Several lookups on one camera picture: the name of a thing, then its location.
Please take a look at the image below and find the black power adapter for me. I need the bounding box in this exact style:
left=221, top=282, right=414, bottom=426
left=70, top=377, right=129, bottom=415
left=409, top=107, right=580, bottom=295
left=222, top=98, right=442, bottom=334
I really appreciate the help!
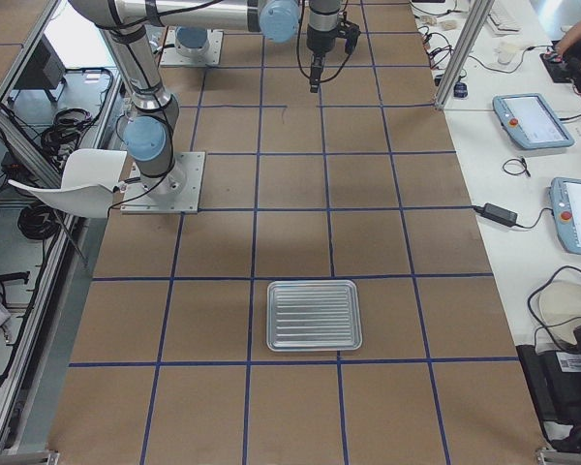
left=473, top=202, right=518, bottom=228

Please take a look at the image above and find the blue teach pendant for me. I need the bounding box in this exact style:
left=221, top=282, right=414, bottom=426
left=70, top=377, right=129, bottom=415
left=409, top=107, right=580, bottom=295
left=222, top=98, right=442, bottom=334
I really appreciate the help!
left=492, top=93, right=574, bottom=150
left=549, top=177, right=581, bottom=255

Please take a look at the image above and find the near blue teach pendant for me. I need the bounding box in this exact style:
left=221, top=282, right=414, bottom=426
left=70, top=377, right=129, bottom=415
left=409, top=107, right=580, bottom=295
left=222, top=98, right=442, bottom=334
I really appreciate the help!
left=549, top=177, right=581, bottom=255

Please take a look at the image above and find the far blue teach pendant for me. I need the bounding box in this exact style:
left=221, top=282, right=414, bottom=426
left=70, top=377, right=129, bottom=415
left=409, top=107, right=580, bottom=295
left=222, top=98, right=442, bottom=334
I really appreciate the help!
left=492, top=93, right=574, bottom=150

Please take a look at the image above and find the aluminium frame post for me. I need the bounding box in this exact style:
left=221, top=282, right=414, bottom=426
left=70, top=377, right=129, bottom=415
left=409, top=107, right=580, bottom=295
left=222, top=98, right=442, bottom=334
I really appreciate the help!
left=435, top=0, right=494, bottom=110

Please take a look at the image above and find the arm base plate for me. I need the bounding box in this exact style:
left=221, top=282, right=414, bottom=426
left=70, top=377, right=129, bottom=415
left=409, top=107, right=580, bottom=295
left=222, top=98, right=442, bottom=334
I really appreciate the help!
left=159, top=27, right=224, bottom=68
left=119, top=152, right=205, bottom=214

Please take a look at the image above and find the white plastic chair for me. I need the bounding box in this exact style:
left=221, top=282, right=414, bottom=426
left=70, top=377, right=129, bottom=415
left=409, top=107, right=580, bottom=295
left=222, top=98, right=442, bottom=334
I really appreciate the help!
left=9, top=148, right=127, bottom=219

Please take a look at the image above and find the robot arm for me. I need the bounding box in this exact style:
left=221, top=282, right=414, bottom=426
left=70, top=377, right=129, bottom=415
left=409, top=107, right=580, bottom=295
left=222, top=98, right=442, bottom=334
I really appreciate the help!
left=72, top=1, right=344, bottom=213

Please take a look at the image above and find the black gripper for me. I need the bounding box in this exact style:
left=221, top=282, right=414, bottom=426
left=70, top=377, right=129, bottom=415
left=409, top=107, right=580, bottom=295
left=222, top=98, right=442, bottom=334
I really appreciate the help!
left=306, top=28, right=338, bottom=93

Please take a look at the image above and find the silver ribbed metal tray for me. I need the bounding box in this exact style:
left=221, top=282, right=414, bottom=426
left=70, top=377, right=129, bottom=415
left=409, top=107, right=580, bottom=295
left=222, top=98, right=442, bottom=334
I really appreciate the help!
left=266, top=279, right=363, bottom=353

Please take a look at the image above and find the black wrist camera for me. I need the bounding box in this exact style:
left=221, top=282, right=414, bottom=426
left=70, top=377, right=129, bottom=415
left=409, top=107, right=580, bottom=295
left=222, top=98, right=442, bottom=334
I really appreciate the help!
left=340, top=20, right=361, bottom=56

